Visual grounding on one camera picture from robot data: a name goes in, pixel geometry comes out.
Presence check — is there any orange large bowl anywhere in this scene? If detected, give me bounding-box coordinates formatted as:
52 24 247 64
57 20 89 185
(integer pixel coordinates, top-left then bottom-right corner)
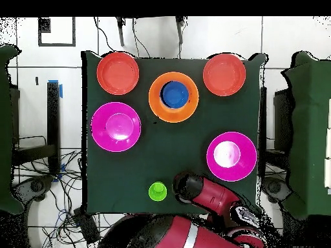
148 71 200 124

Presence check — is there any blue small bowl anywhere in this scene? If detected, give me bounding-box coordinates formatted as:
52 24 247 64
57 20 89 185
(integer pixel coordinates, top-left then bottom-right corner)
160 81 190 109

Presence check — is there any red shallow bowl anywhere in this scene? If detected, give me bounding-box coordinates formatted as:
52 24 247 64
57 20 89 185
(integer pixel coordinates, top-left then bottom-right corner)
202 53 247 97
96 51 140 96

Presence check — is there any dark green tablecloth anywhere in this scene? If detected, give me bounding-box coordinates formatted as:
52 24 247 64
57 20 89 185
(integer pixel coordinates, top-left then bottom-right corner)
81 50 268 218

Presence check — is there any pink large bowl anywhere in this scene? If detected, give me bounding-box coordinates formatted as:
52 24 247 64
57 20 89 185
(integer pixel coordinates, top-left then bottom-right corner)
206 131 258 183
90 101 142 153

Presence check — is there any green plastic cup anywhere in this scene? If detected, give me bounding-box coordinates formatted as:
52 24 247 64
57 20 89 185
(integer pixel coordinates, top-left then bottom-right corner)
147 181 168 202

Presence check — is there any black stand leg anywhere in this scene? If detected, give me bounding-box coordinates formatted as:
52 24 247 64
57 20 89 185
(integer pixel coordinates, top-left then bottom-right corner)
175 16 185 45
115 16 125 47

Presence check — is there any blue tape strip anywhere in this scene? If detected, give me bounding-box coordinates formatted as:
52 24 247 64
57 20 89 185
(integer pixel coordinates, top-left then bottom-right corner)
48 79 63 99

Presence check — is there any black power box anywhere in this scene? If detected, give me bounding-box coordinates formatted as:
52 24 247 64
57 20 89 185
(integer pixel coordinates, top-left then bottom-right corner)
72 207 101 245

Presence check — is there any green cloth covered table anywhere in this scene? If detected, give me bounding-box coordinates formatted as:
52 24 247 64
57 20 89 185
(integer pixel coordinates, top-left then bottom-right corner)
281 50 331 220
0 43 25 215

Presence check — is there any black cable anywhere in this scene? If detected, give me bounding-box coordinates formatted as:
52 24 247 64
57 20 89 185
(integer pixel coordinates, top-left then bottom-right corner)
93 16 121 58

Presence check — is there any tangle of black cables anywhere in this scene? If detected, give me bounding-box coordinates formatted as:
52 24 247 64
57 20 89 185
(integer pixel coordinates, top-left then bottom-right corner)
12 135 122 248

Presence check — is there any black frame stand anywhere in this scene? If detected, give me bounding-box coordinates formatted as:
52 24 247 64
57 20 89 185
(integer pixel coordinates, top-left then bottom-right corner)
11 81 61 176

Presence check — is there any black pedestal foot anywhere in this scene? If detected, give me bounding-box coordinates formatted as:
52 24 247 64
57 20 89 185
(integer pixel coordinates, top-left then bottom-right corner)
260 176 293 205
11 174 56 203

